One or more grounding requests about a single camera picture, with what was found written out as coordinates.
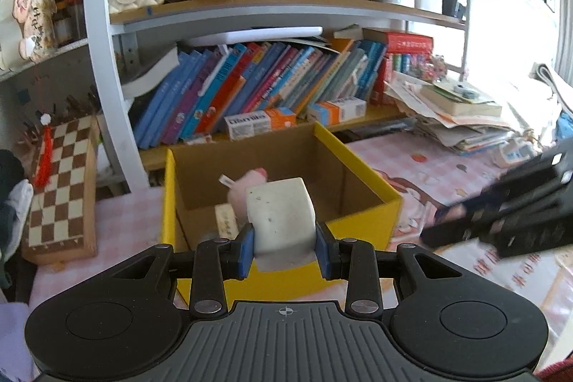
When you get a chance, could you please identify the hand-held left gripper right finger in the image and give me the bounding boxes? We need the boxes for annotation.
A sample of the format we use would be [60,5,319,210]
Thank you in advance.
[316,222,463,317]

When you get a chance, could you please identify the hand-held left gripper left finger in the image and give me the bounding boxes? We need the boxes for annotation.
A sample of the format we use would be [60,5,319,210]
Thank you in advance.
[107,224,256,318]

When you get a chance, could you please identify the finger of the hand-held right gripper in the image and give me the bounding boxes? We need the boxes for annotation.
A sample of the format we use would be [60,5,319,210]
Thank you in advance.
[435,171,538,226]
[421,207,515,251]

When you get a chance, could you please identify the white foam cube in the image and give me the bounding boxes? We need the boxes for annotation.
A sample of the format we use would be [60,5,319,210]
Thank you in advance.
[245,177,317,272]

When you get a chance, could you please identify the yellow cardboard box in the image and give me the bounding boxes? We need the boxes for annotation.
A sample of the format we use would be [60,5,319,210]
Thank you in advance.
[161,121,404,306]

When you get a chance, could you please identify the pink printed tablecloth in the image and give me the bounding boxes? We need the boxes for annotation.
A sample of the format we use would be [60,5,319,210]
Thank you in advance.
[0,136,573,369]

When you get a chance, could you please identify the pink plush toy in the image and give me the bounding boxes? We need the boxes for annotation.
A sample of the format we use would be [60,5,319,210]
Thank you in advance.
[219,168,269,226]

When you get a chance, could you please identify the blue and white packet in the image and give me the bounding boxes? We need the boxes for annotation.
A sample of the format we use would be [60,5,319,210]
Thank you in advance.
[492,138,535,168]

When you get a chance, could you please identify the stack of papers and booklets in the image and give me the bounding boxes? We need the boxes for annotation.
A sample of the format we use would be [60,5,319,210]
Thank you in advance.
[385,69,538,156]

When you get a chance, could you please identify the folded newspapers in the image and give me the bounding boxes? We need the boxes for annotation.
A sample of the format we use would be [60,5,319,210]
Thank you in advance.
[530,62,573,114]

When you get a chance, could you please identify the white and orange carton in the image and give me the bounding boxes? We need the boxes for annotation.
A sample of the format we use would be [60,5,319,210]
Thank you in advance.
[307,96,368,125]
[224,107,297,141]

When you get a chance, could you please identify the row of colourful books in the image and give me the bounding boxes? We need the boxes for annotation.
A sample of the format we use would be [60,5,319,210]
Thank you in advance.
[123,26,390,150]

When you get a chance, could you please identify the red thick book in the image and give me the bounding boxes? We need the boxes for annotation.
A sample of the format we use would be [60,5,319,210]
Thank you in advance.
[362,28,435,56]

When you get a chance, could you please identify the wooden chessboard box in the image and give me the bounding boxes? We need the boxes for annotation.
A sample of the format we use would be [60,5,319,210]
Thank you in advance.
[21,114,100,266]

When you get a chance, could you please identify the red tassel ornament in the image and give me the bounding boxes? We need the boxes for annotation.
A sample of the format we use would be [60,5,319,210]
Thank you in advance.
[33,111,55,189]

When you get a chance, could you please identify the lavender cloth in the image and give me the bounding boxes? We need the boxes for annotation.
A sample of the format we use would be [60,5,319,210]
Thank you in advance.
[0,301,37,382]

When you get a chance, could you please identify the white bookshelf with wooden boards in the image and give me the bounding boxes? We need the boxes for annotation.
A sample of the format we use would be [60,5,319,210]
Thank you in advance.
[0,0,471,195]

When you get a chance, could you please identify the dark green garment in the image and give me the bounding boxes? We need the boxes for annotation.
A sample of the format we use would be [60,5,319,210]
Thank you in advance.
[0,149,34,302]

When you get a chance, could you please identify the cream cat ornament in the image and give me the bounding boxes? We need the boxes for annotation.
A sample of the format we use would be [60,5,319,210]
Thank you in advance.
[0,0,57,72]

